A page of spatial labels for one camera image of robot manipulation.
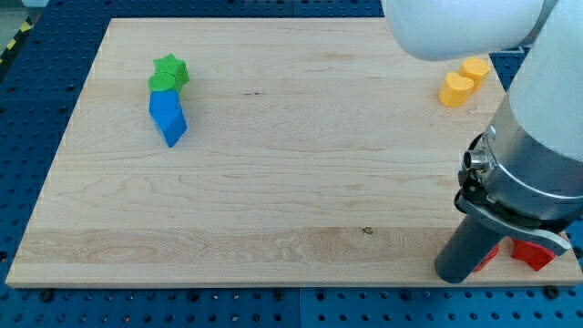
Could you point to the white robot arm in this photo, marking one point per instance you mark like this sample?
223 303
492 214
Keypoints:
523 176

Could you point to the yellow hexagon block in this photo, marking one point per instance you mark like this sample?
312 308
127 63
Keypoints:
477 69

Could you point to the wooden board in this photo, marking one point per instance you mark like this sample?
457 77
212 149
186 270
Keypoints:
317 154

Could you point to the blue pentagon block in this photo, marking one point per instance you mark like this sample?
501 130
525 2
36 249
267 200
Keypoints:
171 124

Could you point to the blue cube block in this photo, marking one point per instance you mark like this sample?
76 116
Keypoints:
160 101

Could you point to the green star block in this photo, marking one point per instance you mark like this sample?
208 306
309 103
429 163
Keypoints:
173 65

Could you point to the green cylinder block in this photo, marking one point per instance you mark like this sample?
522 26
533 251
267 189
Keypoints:
163 81

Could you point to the yellow heart block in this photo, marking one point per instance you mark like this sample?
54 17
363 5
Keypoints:
455 90

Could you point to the grey cylindrical end effector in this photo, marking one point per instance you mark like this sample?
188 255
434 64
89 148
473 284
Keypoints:
468 246

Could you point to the red block behind effector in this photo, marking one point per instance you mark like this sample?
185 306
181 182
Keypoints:
488 258

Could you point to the red block right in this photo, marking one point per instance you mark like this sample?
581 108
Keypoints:
535 256

